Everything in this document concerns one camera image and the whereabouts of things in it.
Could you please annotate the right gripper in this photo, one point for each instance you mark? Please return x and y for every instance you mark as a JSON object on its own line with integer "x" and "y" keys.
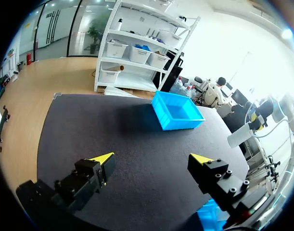
{"x": 264, "y": 109}

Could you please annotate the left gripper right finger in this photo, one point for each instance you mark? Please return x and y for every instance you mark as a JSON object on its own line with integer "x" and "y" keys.
{"x": 216, "y": 178}

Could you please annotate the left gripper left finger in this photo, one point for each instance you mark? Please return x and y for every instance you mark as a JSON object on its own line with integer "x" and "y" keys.
{"x": 89, "y": 176}

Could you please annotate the white bottle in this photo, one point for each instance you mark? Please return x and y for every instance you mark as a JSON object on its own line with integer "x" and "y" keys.
{"x": 240, "y": 136}

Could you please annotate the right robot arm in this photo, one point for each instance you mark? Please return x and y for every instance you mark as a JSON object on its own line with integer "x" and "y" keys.
{"x": 287, "y": 134}

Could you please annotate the blue plastic bin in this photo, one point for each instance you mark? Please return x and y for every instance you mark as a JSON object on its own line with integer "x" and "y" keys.
{"x": 178, "y": 111}
{"x": 213, "y": 216}

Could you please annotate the person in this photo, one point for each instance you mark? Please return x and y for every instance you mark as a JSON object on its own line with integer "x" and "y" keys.
{"x": 215, "y": 92}

